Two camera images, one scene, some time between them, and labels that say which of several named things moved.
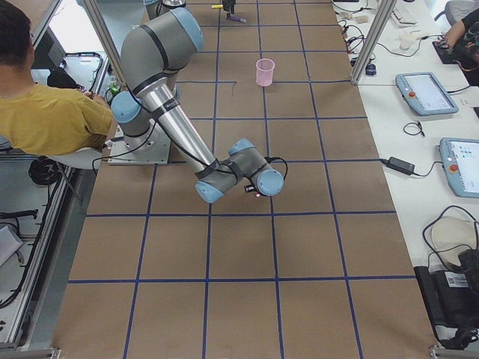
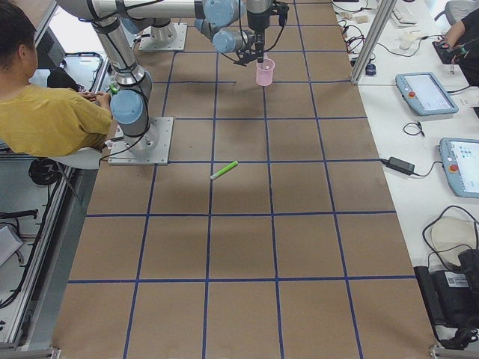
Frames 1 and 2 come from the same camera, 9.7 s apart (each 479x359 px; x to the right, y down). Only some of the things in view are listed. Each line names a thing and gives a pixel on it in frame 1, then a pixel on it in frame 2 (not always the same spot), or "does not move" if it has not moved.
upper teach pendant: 425,94 does not move
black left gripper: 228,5 → 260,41
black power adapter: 400,164 does not move
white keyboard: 404,16 does not move
